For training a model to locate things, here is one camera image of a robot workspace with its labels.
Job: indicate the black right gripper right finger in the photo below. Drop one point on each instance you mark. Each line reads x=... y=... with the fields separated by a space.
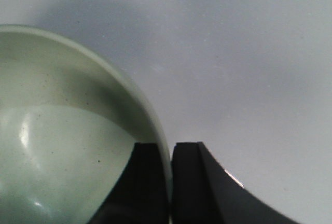
x=204 y=193

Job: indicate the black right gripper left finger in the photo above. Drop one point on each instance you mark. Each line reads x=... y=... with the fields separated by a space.
x=140 y=194

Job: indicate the light green bowl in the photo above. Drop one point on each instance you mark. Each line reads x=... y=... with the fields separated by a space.
x=69 y=122

